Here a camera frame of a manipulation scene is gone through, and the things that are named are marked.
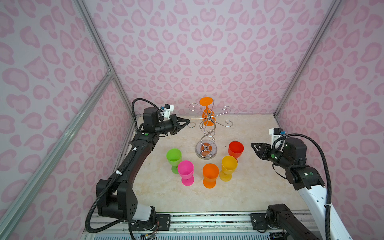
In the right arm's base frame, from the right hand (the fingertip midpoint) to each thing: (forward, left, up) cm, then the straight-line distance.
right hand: (254, 144), depth 70 cm
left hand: (+10, +30, +6) cm, 32 cm away
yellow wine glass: (-2, +9, -19) cm, 22 cm away
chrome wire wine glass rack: (+13, +22, -25) cm, 36 cm away
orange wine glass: (-7, +20, -16) cm, 26 cm away
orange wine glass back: (+14, +21, +4) cm, 25 cm away
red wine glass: (+5, +6, -12) cm, 15 cm away
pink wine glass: (-6, +33, -18) cm, 38 cm away
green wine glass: (+2, +40, -16) cm, 43 cm away
